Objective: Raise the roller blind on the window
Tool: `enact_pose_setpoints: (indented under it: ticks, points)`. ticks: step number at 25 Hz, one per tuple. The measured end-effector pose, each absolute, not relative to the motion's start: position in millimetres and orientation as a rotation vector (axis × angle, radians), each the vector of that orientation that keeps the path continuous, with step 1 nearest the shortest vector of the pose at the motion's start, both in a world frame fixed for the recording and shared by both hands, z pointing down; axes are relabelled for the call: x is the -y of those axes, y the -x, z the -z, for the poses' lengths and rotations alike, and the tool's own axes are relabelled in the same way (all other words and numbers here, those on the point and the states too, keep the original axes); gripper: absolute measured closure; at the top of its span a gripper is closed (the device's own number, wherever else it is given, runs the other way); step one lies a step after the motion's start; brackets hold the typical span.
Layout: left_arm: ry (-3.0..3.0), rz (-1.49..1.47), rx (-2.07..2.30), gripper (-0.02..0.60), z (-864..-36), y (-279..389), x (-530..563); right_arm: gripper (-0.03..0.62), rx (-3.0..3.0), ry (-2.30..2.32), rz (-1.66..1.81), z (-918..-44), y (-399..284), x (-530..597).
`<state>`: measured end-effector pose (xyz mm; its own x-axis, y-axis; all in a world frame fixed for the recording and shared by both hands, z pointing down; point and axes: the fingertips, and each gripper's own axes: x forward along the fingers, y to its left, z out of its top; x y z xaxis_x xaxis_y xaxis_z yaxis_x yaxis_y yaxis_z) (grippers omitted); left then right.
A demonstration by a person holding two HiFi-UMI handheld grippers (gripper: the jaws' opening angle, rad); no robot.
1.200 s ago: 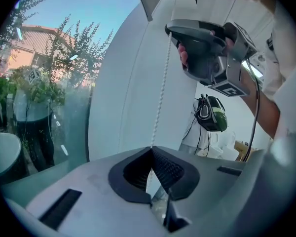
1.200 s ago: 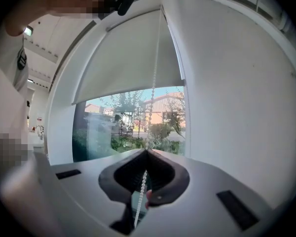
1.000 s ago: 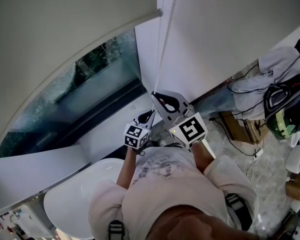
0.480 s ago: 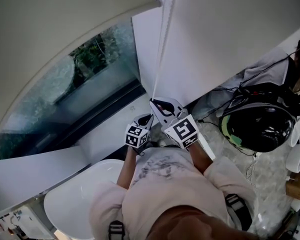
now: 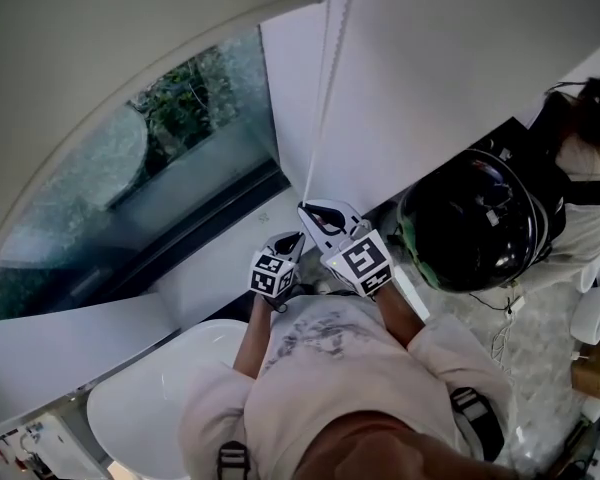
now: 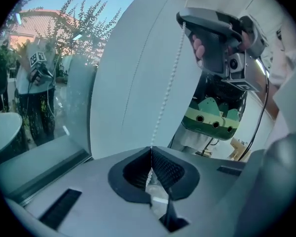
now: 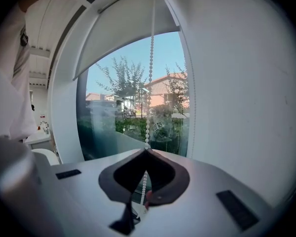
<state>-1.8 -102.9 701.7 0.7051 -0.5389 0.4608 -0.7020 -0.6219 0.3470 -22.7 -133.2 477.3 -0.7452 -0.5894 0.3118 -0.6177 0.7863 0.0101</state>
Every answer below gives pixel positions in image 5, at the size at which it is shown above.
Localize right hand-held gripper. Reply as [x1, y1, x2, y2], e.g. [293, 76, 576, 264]
[297, 196, 396, 300]

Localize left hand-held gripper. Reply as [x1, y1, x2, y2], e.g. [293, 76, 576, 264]
[248, 231, 307, 301]

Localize white roller blind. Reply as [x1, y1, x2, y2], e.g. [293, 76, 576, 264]
[0, 0, 326, 274]

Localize person's right forearm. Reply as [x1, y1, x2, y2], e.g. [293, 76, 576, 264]
[377, 282, 429, 352]

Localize person's left forearm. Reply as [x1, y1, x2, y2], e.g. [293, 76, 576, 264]
[232, 292, 281, 379]

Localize white rectangular block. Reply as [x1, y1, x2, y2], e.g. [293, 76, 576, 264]
[393, 262, 430, 325]

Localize operator in white shirt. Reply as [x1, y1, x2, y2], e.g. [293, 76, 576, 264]
[179, 292, 519, 480]

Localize green garden shrubs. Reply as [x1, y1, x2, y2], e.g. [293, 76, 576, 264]
[129, 32, 269, 174]

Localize dark-framed glass window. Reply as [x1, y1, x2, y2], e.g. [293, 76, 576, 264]
[0, 25, 291, 322]

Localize white window sill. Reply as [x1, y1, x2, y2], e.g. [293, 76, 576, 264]
[0, 187, 326, 429]

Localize white bathtub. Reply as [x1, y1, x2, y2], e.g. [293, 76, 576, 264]
[86, 317, 254, 480]

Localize person's head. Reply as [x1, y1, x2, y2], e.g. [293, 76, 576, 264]
[294, 410, 521, 480]

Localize white ceramic basin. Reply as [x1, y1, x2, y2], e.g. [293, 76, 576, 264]
[571, 282, 600, 347]

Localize small brown cardboard box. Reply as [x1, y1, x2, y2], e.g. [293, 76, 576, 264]
[569, 335, 600, 400]

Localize cluttered white shelf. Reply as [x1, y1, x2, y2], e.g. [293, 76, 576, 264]
[0, 415, 106, 480]

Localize black stand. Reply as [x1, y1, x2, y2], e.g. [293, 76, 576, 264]
[549, 415, 600, 480]

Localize white charger with cable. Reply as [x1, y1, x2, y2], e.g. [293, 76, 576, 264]
[489, 295, 530, 369]

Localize black harness strap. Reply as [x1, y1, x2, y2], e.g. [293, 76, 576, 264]
[215, 440, 254, 480]
[449, 386, 506, 462]

